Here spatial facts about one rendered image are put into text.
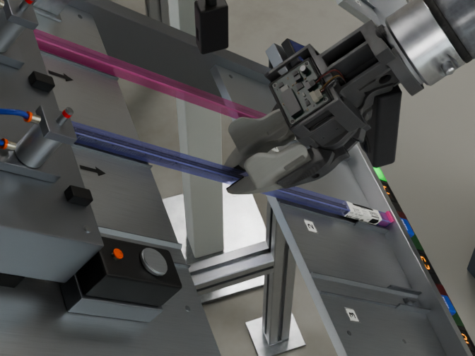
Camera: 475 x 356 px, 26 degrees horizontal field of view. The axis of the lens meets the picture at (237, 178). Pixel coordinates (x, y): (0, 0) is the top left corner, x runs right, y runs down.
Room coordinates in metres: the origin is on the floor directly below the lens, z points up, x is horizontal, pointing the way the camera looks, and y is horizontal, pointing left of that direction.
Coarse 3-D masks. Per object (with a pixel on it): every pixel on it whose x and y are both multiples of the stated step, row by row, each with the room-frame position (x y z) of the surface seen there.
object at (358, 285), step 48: (240, 96) 0.73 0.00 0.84; (288, 144) 0.69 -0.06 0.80; (336, 192) 0.65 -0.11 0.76; (288, 240) 0.54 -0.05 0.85; (336, 240) 0.57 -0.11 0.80; (384, 240) 0.61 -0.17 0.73; (336, 288) 0.49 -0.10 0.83; (384, 288) 0.53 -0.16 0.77; (336, 336) 0.43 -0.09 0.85; (384, 336) 0.46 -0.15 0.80; (432, 336) 0.49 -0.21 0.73
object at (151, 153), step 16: (80, 128) 0.53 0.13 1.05; (96, 128) 0.54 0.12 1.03; (96, 144) 0.53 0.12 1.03; (112, 144) 0.53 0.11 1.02; (128, 144) 0.54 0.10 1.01; (144, 144) 0.55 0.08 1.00; (144, 160) 0.54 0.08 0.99; (160, 160) 0.54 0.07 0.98; (176, 160) 0.55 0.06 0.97; (192, 160) 0.56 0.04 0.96; (208, 176) 0.56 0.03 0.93; (224, 176) 0.56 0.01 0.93; (240, 176) 0.58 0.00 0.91; (272, 192) 0.58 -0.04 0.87; (288, 192) 0.59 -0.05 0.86; (304, 192) 0.60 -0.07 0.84; (320, 208) 0.60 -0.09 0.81; (336, 208) 0.61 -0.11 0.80; (384, 224) 0.63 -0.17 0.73
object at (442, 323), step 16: (352, 160) 0.73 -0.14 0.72; (368, 160) 0.72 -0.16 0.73; (368, 176) 0.70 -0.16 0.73; (368, 192) 0.68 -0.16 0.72; (384, 192) 0.67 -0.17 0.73; (384, 208) 0.65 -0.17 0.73; (400, 224) 0.63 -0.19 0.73; (400, 240) 0.61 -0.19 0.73; (400, 256) 0.59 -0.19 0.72; (416, 256) 0.59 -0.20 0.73; (416, 272) 0.57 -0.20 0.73; (416, 288) 0.55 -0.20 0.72; (432, 288) 0.55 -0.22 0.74; (432, 304) 0.53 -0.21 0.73; (432, 320) 0.51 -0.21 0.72; (448, 320) 0.51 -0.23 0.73; (448, 336) 0.49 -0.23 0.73; (448, 352) 0.47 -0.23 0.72; (464, 352) 0.47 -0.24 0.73
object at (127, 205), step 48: (96, 48) 0.67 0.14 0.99; (96, 96) 0.60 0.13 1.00; (96, 192) 0.47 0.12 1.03; (144, 192) 0.50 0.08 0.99; (144, 240) 0.44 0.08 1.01; (0, 288) 0.34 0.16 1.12; (48, 288) 0.35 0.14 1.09; (192, 288) 0.41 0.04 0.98; (0, 336) 0.30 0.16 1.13; (48, 336) 0.31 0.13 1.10; (96, 336) 0.33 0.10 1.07; (144, 336) 0.34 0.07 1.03; (192, 336) 0.36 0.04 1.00
